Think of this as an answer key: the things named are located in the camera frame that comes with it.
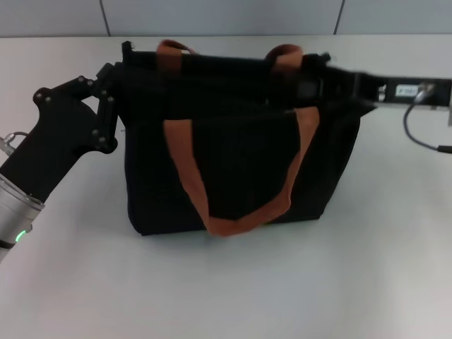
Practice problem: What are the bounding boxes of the left gripper cable with connector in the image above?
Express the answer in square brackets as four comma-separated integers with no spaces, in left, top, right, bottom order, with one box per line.
[0,131,29,156]

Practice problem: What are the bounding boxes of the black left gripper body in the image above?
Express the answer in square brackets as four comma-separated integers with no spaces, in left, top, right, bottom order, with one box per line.
[0,76,109,205]

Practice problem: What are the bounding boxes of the black bag with orange handles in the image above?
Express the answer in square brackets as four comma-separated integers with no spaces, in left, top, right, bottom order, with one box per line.
[118,39,379,238]

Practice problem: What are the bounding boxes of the right gripper cable with connector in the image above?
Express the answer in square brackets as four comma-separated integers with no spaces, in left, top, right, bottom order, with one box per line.
[403,81,452,155]

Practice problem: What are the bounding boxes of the gripper cable with connector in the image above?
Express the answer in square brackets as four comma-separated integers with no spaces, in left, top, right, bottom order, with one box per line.
[403,81,452,155]
[0,131,29,156]

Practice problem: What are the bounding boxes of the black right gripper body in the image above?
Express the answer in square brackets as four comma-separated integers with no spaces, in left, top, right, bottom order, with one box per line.
[355,71,452,109]

